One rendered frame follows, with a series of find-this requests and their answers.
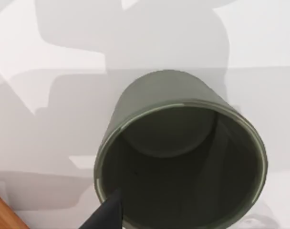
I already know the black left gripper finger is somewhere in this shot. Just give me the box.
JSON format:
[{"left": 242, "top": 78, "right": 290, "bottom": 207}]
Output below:
[{"left": 81, "top": 188, "right": 123, "bottom": 229}]

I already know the dark green cup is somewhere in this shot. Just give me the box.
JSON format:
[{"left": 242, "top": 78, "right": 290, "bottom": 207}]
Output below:
[{"left": 93, "top": 69, "right": 269, "bottom": 229}]

